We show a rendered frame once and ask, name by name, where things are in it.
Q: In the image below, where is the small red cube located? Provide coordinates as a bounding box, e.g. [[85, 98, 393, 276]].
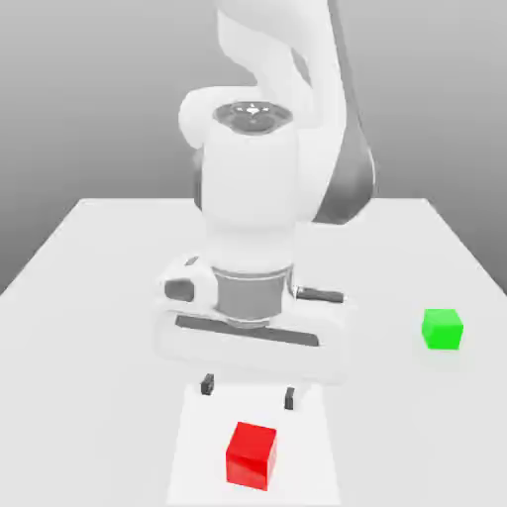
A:
[[225, 421, 278, 493]]

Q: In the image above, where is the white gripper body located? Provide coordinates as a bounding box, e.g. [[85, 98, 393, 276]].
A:
[[153, 301, 356, 388]]

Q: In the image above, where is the small green cube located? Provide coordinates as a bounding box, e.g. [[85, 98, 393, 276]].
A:
[[420, 308, 465, 352]]

